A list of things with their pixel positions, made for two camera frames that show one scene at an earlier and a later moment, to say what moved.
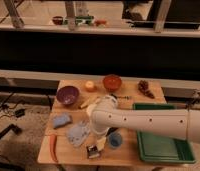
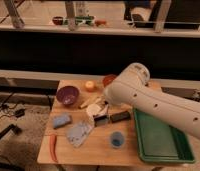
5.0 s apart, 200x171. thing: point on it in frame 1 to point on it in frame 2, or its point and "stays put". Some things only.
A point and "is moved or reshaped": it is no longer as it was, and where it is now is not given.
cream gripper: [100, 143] to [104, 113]
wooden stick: [91, 100] stays put
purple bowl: [67, 95] stays put
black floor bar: [16, 129] stays put
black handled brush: [92, 151] is moved or reshaped
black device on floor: [19, 113] stays put
